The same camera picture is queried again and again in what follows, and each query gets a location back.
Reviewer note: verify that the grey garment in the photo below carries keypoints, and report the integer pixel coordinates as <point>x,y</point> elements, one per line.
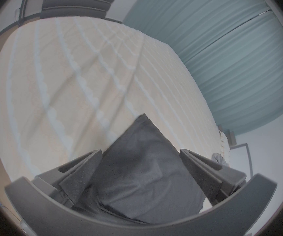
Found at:
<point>220,160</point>

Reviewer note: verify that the grey bedside table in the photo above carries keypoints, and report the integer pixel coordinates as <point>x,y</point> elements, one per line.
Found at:
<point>228,136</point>

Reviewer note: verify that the white printed pillow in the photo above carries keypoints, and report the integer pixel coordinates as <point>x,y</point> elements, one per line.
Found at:
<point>223,144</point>

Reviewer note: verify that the black T-shirt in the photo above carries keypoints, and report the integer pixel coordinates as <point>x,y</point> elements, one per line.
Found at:
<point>143,168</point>

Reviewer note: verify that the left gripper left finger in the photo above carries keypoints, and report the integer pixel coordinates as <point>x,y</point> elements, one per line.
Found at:
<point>78,178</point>

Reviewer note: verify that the bed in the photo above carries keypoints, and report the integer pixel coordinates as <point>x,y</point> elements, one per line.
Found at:
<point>70,82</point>

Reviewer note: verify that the black chest of drawers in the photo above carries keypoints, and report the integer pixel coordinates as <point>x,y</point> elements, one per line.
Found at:
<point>77,4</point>

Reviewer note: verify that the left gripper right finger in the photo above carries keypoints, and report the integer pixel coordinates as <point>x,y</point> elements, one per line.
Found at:
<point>210,176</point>

